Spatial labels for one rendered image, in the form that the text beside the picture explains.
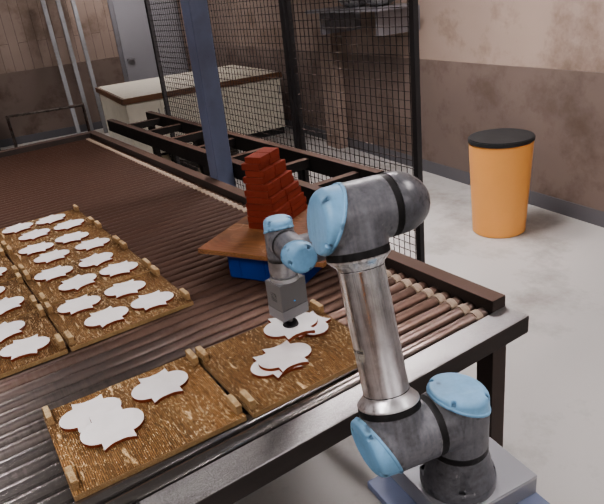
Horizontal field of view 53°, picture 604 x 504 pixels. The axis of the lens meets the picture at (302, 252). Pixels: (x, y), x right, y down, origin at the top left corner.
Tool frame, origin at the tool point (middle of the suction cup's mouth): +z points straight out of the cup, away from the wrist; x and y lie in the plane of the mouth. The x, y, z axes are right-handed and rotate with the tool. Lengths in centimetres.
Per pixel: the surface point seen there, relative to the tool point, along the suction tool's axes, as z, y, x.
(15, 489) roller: 11, 73, -9
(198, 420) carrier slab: 9.1, 32.9, 3.8
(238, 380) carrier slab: 9.1, 17.1, -2.5
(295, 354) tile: 7.1, 1.0, 1.8
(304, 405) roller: 11.0, 10.3, 16.3
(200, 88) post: -40, -78, -166
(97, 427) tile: 7, 52, -10
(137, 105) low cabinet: 30, -231, -602
